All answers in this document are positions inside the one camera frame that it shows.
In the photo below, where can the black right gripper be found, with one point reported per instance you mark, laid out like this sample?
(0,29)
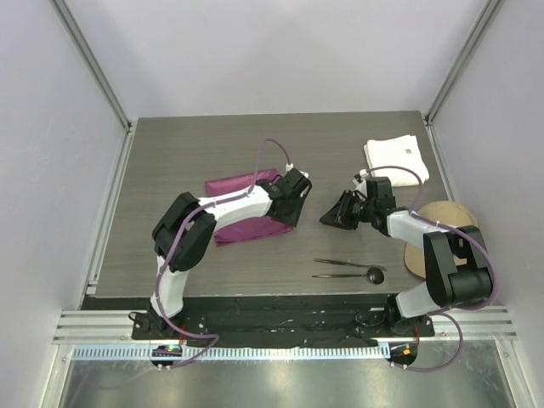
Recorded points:
(339,215)

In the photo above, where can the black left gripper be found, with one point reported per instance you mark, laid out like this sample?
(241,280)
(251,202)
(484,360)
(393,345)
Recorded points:
(291,218)

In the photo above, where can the magenta cloth napkin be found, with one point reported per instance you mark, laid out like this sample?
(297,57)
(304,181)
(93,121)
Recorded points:
(248,229)

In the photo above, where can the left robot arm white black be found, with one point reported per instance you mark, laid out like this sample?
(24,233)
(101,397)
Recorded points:
(183,234)

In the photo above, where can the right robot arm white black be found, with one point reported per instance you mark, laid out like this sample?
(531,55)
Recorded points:
(457,265)

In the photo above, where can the dark metal fork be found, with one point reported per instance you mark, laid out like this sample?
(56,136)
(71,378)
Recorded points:
(349,264)

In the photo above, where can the dark metal spoon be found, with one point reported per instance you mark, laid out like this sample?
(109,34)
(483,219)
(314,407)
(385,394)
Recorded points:
(374,275)

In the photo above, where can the white folded towel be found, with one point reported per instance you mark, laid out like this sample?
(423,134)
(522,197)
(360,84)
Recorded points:
(400,152)

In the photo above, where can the tan baseball cap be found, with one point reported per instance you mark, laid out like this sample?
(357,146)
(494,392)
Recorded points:
(445,212)

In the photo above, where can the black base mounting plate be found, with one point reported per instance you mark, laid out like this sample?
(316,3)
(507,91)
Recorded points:
(279,322)

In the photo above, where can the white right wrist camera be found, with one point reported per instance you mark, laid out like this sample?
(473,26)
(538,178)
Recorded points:
(359,180)

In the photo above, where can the slotted cable duct strip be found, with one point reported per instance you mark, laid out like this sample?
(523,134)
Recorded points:
(166,352)

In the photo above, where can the aluminium front rail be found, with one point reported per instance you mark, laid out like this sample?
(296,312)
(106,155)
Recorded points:
(114,326)

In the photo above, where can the aluminium frame post right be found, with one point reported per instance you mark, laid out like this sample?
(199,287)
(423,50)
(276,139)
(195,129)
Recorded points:
(469,47)

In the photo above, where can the aluminium frame post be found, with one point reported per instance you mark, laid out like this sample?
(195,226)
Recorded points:
(469,47)
(77,36)

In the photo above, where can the aluminium frame post left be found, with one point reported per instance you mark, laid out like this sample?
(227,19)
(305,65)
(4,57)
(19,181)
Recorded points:
(77,36)

